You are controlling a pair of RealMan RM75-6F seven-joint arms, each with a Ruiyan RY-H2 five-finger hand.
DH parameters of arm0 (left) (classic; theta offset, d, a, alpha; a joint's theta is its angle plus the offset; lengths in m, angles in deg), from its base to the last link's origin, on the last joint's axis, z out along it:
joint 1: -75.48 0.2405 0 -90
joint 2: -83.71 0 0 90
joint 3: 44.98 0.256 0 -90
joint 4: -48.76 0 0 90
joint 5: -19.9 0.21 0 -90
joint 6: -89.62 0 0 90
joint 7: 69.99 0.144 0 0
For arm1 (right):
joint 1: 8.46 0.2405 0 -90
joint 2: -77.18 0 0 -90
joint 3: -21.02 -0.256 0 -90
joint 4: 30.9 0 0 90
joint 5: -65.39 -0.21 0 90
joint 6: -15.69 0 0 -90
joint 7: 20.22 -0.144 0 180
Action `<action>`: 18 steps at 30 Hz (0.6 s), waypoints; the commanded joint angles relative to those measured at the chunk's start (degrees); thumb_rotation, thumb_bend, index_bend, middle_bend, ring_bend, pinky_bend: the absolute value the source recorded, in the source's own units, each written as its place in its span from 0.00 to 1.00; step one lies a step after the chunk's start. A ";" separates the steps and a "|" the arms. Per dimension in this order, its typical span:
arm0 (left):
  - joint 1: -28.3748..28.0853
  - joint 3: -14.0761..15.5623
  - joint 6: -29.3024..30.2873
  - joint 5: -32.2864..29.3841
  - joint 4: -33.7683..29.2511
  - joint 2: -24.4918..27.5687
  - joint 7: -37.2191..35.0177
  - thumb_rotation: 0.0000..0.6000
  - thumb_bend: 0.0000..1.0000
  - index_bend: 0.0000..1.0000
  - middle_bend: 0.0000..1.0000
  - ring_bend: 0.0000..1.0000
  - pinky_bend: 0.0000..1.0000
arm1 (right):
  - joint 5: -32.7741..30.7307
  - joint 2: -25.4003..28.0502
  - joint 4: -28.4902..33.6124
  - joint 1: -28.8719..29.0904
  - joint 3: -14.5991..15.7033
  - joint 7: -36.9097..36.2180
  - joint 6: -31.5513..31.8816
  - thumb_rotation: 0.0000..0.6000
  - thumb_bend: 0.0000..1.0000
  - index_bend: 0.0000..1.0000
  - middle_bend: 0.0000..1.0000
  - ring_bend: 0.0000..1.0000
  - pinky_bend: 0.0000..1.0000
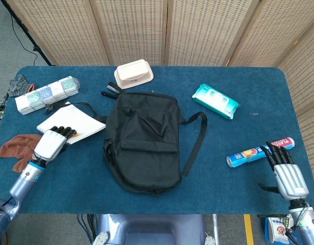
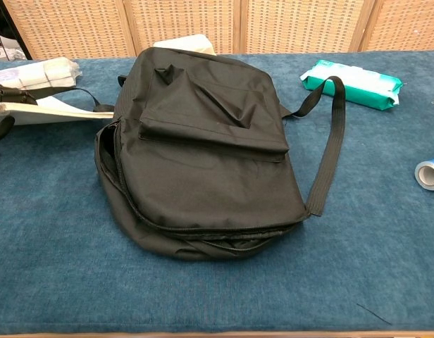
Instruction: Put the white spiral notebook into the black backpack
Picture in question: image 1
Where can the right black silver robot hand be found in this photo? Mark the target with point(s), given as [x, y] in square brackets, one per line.
[290, 180]

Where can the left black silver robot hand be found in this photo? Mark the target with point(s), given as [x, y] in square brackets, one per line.
[50, 145]

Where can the white spiral notebook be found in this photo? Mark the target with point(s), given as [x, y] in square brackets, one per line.
[80, 122]

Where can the black backpack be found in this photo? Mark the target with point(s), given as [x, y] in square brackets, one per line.
[146, 143]

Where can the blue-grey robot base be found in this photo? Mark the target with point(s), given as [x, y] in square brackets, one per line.
[146, 227]

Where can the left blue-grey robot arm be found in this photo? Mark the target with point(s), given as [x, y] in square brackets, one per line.
[22, 183]

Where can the brown cloth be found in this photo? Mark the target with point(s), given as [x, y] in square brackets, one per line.
[16, 148]

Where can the white tissue multipack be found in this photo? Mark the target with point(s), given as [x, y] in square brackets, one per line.
[45, 95]

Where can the blue plastic wrap box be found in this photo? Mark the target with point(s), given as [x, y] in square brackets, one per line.
[246, 155]

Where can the blue box with label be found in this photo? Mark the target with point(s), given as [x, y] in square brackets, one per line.
[276, 231]

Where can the grey patterned cloth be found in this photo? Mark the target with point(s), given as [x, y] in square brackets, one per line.
[18, 86]

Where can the small metal paper clip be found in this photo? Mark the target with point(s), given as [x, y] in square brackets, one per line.
[254, 113]

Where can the black stapler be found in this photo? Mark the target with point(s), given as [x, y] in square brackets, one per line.
[113, 88]

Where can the teal wet wipes pack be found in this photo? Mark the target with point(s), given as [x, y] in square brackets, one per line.
[215, 100]

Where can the beige plastic lunch box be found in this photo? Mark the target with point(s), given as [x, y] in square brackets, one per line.
[132, 72]

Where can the black tripod leg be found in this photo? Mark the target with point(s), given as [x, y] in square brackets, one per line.
[27, 35]

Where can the woven bamboo folding screen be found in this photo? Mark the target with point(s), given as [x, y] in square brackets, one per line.
[136, 30]

